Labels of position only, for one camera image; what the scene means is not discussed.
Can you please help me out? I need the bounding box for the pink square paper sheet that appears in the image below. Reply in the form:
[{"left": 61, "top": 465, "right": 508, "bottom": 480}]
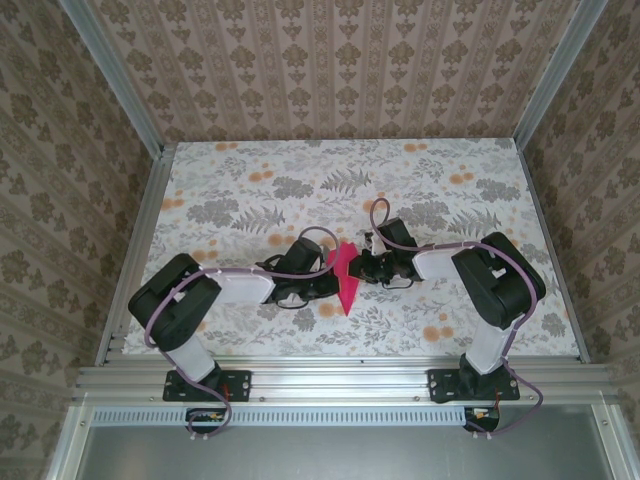
[{"left": 327, "top": 240, "right": 362, "bottom": 317}]

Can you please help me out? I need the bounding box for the grey metal sheet panel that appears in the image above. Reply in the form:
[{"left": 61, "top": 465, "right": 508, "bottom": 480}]
[{"left": 47, "top": 404, "right": 640, "bottom": 480}]

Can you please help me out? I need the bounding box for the floral table cover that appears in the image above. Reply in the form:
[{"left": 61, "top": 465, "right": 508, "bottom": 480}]
[{"left": 122, "top": 139, "right": 581, "bottom": 359}]

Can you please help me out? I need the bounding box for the black connector board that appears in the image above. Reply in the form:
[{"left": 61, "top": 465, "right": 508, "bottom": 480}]
[
  {"left": 462, "top": 405, "right": 501, "bottom": 434},
  {"left": 185, "top": 407, "right": 234, "bottom": 435}
]

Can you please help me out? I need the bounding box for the aluminium frame cross rail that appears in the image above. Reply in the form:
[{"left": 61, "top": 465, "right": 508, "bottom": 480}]
[{"left": 72, "top": 363, "right": 619, "bottom": 404}]

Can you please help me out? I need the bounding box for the grey slotted cable duct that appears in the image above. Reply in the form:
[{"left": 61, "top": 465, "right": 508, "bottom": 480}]
[{"left": 92, "top": 405, "right": 469, "bottom": 426}]

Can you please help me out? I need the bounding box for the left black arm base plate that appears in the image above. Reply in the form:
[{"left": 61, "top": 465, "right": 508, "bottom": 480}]
[{"left": 163, "top": 368, "right": 252, "bottom": 403}]

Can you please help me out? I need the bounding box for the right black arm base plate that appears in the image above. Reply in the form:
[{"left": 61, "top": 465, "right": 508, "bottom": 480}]
[{"left": 427, "top": 368, "right": 521, "bottom": 404}]

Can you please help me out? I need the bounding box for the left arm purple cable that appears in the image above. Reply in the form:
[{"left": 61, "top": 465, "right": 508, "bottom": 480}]
[{"left": 143, "top": 227, "right": 339, "bottom": 444}]

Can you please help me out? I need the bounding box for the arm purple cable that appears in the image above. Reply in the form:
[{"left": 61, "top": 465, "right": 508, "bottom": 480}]
[
  {"left": 143, "top": 227, "right": 339, "bottom": 444},
  {"left": 368, "top": 198, "right": 547, "bottom": 441}
]

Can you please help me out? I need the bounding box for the right aluminium side rail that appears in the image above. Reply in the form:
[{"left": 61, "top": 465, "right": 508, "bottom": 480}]
[{"left": 517, "top": 142, "right": 591, "bottom": 365}]

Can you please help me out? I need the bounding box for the aluminium side rail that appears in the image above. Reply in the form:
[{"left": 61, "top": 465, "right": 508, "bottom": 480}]
[
  {"left": 94, "top": 142, "right": 177, "bottom": 366},
  {"left": 517, "top": 142, "right": 591, "bottom": 365}
]

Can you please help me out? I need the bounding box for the left aluminium side rail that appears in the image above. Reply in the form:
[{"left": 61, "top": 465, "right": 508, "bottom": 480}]
[{"left": 94, "top": 142, "right": 177, "bottom": 366}]

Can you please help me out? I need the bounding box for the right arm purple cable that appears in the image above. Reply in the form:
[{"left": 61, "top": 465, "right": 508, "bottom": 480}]
[{"left": 368, "top": 198, "right": 547, "bottom": 441}]

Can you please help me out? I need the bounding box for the right aluminium frame post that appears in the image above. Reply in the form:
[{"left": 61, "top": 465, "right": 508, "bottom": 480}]
[{"left": 512, "top": 0, "right": 612, "bottom": 149}]

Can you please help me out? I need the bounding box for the aluminium frame post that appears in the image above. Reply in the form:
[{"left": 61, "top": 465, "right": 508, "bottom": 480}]
[
  {"left": 58, "top": 0, "right": 166, "bottom": 159},
  {"left": 512, "top": 0, "right": 612, "bottom": 149}
]

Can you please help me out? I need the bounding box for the left aluminium frame post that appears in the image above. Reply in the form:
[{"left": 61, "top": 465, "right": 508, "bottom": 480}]
[{"left": 58, "top": 0, "right": 166, "bottom": 159}]

